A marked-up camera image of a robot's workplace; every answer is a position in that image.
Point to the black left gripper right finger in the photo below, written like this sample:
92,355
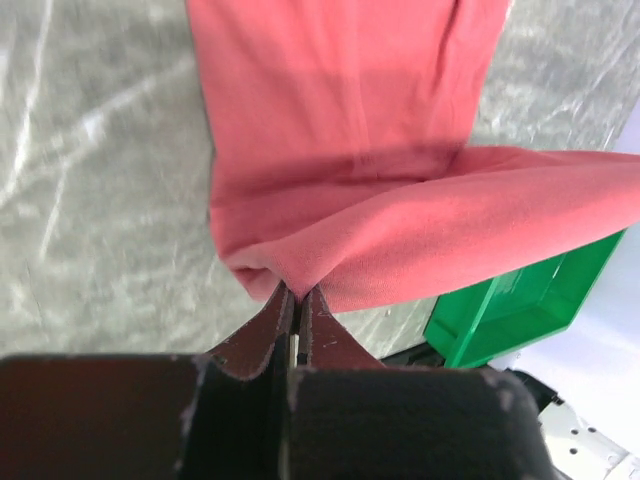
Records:
324,343

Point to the green plastic tray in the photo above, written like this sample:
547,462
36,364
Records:
471,326

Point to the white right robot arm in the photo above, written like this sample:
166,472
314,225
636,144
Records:
589,420

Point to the dusty pink t shirt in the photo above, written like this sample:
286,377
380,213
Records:
342,161

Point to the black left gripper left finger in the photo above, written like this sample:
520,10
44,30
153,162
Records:
245,354

